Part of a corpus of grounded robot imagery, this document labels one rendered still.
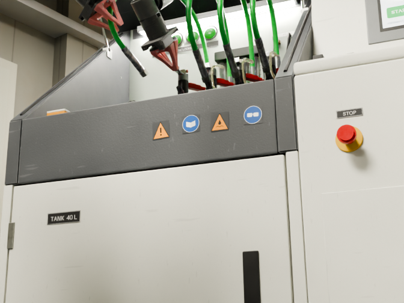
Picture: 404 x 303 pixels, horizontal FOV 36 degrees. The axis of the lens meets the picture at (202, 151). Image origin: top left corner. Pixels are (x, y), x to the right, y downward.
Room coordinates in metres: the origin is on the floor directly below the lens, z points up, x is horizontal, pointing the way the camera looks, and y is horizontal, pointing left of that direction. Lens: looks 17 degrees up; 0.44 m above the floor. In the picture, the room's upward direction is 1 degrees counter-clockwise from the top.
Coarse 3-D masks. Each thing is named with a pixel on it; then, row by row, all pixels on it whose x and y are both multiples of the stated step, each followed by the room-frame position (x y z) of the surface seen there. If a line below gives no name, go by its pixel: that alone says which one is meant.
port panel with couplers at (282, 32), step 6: (288, 24) 1.70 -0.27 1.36; (294, 24) 1.69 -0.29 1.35; (270, 30) 1.72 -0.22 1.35; (282, 30) 1.70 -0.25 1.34; (288, 30) 1.70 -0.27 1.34; (294, 30) 1.69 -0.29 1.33; (270, 36) 1.72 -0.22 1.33; (282, 36) 1.70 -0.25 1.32; (270, 42) 1.72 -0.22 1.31; (282, 42) 1.70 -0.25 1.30; (282, 48) 1.70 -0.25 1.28; (282, 54) 1.70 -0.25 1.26; (282, 60) 1.70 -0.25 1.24
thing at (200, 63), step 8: (216, 0) 1.56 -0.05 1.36; (224, 16) 1.60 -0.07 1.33; (224, 24) 1.61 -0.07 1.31; (192, 32) 1.36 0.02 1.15; (192, 40) 1.36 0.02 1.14; (192, 48) 1.38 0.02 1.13; (200, 56) 1.40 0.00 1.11; (200, 64) 1.41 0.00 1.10; (200, 72) 1.43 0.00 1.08; (208, 80) 1.45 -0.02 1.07; (232, 80) 1.64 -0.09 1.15
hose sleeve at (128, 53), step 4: (124, 48) 1.46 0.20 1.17; (124, 52) 1.47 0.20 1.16; (128, 52) 1.47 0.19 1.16; (128, 56) 1.48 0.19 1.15; (132, 56) 1.48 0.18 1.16; (132, 60) 1.49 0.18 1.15; (136, 60) 1.49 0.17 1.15; (136, 64) 1.50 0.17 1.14; (140, 64) 1.50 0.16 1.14; (136, 68) 1.50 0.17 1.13; (140, 68) 1.50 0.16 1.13; (140, 72) 1.51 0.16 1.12
